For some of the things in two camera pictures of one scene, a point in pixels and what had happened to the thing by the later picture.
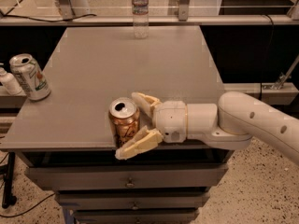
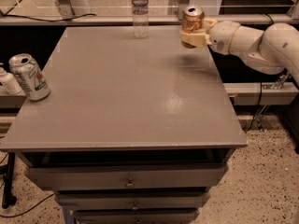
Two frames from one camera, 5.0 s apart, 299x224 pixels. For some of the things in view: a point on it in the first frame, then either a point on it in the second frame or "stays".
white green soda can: [31, 77] stays
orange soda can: [123, 119] to [192, 20]
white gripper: [170, 119] to [221, 36]
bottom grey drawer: [170, 216] stays
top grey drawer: [67, 176] stays
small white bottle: [9, 83] stays
